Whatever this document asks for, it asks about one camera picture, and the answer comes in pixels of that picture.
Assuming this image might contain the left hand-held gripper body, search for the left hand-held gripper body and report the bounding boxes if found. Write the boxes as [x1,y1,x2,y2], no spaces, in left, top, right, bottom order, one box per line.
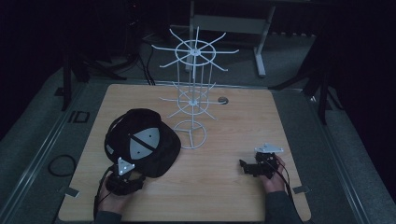
[106,157,141,197]

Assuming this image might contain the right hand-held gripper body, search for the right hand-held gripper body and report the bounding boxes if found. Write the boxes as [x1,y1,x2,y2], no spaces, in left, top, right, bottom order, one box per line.
[248,143,285,180]

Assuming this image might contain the black baseball cap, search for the black baseball cap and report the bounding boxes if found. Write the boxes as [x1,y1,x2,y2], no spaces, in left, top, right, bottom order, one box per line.
[104,107,182,179]

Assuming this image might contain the person's left hand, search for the person's left hand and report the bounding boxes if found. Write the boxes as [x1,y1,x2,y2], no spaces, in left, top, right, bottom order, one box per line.
[97,177,134,217]

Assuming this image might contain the person's right hand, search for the person's right hand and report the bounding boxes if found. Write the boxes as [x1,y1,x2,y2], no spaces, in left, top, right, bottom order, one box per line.
[260,154,288,194]

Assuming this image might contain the black metal stand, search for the black metal stand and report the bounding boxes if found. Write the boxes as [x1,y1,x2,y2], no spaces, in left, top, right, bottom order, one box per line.
[268,31,345,126]
[54,46,127,112]

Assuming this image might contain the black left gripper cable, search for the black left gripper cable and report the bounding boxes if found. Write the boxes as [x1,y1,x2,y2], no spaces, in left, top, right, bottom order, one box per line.
[92,165,117,219]

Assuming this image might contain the grey table bracket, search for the grey table bracket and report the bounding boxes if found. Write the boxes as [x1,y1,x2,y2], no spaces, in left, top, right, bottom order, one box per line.
[63,186,80,198]
[292,185,311,195]

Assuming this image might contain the black floor cables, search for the black floor cables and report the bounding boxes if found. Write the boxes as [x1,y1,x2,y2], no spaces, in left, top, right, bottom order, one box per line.
[136,31,157,86]

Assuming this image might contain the white wire hat rack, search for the white wire hat rack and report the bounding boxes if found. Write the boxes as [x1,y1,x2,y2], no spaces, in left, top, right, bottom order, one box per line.
[151,26,240,150]

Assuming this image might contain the white metal frame table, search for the white metal frame table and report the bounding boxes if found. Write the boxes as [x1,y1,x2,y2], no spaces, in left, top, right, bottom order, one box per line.
[185,0,277,78]

